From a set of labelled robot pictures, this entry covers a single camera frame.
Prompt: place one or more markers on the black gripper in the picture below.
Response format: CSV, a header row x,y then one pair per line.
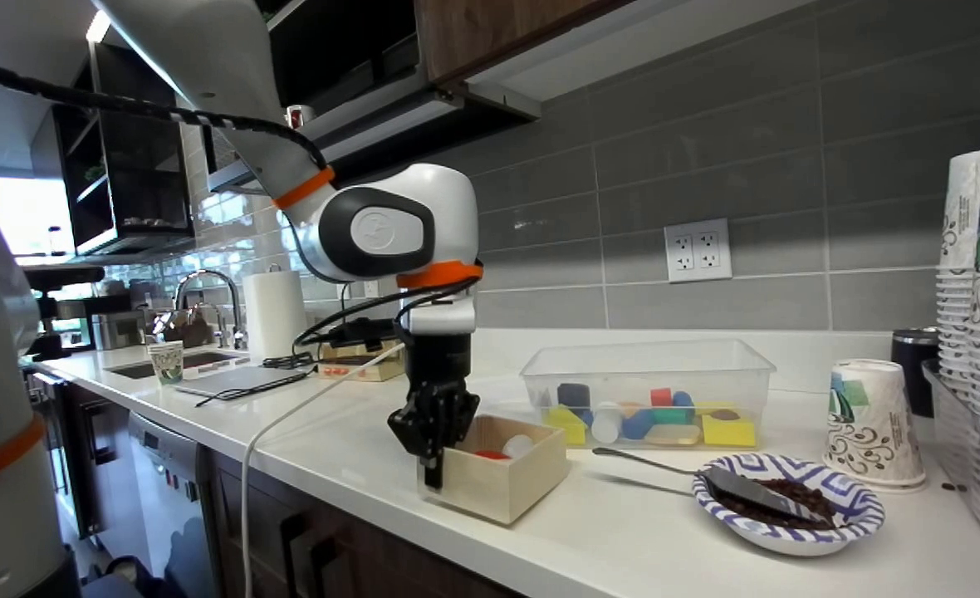
x,y
440,361

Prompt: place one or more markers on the wooden box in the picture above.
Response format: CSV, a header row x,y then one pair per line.
x,y
507,483

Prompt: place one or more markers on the red object in box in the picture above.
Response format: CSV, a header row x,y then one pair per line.
x,y
494,453

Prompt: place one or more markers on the white object in box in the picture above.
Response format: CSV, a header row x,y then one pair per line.
x,y
520,446

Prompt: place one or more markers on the wooden cutting board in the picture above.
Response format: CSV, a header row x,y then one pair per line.
x,y
360,361

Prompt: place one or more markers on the plain yellow toy block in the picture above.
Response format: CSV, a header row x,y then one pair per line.
x,y
565,426

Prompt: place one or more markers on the dark blue toy block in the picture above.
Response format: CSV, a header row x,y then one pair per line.
x,y
574,392

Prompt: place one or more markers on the white toy cylinder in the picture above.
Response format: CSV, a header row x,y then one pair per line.
x,y
606,423

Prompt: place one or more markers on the dark wooden base cabinet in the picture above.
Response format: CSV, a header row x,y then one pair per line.
x,y
324,541

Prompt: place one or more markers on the clear plastic bin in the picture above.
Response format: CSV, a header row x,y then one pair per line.
x,y
642,383

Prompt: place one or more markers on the white paper towel roll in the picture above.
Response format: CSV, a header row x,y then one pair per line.
x,y
274,314

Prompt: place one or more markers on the grey flat tray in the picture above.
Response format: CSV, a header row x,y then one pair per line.
x,y
244,380

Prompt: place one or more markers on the red toy block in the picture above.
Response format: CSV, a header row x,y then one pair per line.
x,y
662,398

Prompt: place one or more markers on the black utensil on plate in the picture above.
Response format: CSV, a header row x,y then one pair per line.
x,y
690,468

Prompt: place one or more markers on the metal sink faucet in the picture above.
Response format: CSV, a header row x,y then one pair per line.
x,y
213,299

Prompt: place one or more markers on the kitchen sink basin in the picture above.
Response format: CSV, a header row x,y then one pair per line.
x,y
178,364

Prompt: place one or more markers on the yellow block with brown mark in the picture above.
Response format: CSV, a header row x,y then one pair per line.
x,y
730,426

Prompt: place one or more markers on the blue patterned paper plate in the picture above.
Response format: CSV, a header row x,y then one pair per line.
x,y
789,502

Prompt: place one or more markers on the wooden upper cabinet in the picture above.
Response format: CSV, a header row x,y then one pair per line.
x,y
489,29

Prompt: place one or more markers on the black coffee machine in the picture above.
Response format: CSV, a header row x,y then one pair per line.
x,y
68,311

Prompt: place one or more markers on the upturned patterned paper cup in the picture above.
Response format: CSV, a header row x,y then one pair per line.
x,y
871,426

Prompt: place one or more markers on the black cylindrical container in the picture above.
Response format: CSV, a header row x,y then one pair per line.
x,y
916,365

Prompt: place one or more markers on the white wall outlet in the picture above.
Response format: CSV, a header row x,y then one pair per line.
x,y
699,250

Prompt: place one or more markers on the black open wall shelf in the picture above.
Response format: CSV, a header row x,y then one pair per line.
x,y
123,168

